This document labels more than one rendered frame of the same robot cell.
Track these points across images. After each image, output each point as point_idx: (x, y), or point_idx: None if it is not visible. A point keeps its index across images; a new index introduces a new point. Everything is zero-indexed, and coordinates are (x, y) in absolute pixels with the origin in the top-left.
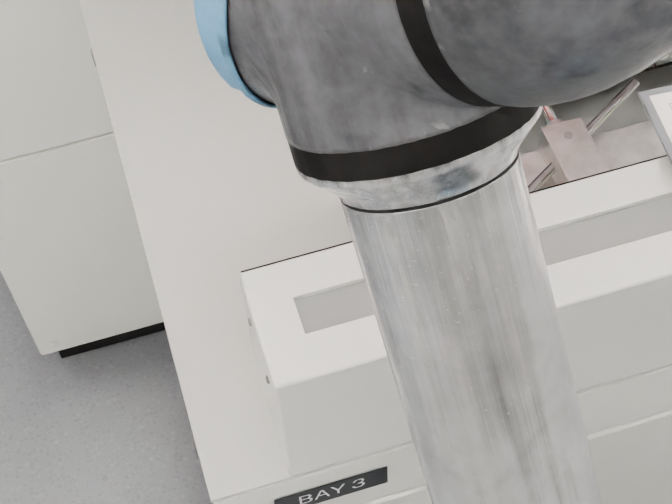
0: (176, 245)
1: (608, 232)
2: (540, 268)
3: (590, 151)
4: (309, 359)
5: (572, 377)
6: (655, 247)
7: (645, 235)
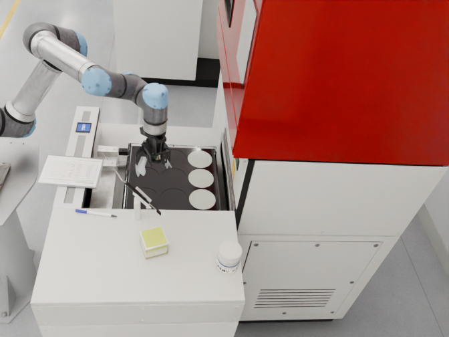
0: (133, 128)
1: (79, 148)
2: (37, 75)
3: (107, 164)
4: (79, 109)
5: (31, 91)
6: (72, 151)
7: (75, 152)
